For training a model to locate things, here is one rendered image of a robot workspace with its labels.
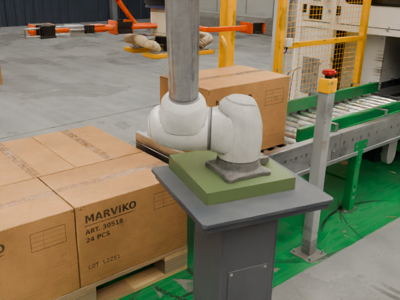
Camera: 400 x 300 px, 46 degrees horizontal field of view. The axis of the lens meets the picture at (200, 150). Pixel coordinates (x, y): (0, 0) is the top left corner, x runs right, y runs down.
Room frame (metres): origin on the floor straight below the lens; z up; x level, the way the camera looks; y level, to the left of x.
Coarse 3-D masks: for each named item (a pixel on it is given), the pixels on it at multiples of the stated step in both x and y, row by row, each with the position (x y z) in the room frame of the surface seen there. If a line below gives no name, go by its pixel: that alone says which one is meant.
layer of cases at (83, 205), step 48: (0, 144) 2.50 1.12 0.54; (48, 144) 2.52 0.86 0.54; (96, 144) 2.54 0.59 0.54; (0, 192) 1.88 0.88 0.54; (48, 192) 1.90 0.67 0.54; (96, 192) 1.91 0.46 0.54; (144, 192) 1.97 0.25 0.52; (0, 240) 1.56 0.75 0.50; (48, 240) 1.68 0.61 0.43; (96, 240) 1.81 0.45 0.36; (144, 240) 1.97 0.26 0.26; (0, 288) 1.54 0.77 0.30; (48, 288) 1.66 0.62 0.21
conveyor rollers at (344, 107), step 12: (360, 96) 3.85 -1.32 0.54; (372, 96) 3.86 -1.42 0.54; (312, 108) 3.44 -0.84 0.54; (336, 108) 3.49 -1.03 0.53; (348, 108) 3.43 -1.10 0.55; (360, 108) 3.45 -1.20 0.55; (288, 120) 3.15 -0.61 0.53; (300, 120) 3.09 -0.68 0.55; (312, 120) 3.11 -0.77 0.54; (288, 132) 2.82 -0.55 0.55; (288, 144) 2.59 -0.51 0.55
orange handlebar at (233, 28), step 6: (90, 24) 2.10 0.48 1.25; (96, 24) 2.09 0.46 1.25; (102, 24) 2.10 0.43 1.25; (108, 24) 2.15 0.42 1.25; (138, 24) 2.19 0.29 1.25; (144, 24) 2.21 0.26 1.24; (150, 24) 2.22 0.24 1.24; (156, 24) 2.24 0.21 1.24; (30, 30) 1.92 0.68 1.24; (60, 30) 1.98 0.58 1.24; (66, 30) 1.99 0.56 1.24; (96, 30) 2.07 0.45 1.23; (102, 30) 2.09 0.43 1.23; (204, 30) 2.13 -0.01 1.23; (210, 30) 2.12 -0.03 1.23; (216, 30) 2.14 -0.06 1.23; (222, 30) 2.16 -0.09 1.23; (228, 30) 2.18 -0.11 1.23; (234, 30) 2.20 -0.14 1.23; (240, 30) 2.23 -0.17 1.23
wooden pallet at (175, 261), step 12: (168, 252) 2.06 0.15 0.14; (180, 252) 2.11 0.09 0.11; (144, 264) 1.96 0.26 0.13; (156, 264) 2.10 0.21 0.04; (168, 264) 2.06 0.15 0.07; (180, 264) 2.11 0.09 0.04; (120, 276) 1.88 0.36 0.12; (132, 276) 2.02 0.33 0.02; (144, 276) 2.03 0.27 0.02; (156, 276) 2.03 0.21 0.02; (168, 276) 2.06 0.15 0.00; (84, 288) 1.76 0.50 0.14; (108, 288) 1.92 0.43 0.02; (120, 288) 1.93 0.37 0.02; (132, 288) 1.93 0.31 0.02
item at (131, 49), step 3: (132, 45) 2.34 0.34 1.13; (126, 48) 2.31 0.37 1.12; (129, 48) 2.28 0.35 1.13; (132, 48) 2.27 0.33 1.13; (135, 48) 2.28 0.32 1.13; (138, 48) 2.28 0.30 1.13; (141, 48) 2.28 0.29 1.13; (144, 48) 2.29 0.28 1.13; (147, 48) 2.30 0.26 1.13; (162, 48) 2.35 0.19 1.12; (129, 51) 2.28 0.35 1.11; (132, 51) 2.26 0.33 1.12; (135, 51) 2.26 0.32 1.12; (138, 51) 2.27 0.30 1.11; (141, 51) 2.28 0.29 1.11; (144, 51) 2.29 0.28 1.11; (147, 51) 2.30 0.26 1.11
